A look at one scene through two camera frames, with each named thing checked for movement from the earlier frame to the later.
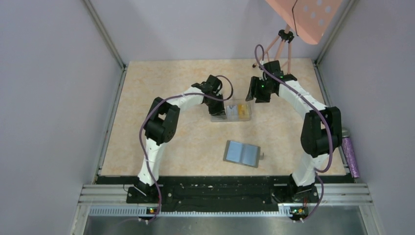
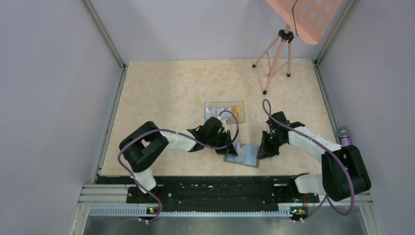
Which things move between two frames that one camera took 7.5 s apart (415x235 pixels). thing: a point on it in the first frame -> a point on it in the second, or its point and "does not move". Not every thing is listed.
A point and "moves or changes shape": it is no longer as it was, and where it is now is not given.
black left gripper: x=219 y=110 -> x=230 y=149
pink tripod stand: x=285 y=35 does not move
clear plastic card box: x=236 y=110 moves or changes shape
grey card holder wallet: x=242 y=153 does not move
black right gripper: x=254 y=91 -> x=265 y=151
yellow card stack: x=243 y=111 -> x=238 y=112
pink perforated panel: x=309 y=18 does not move
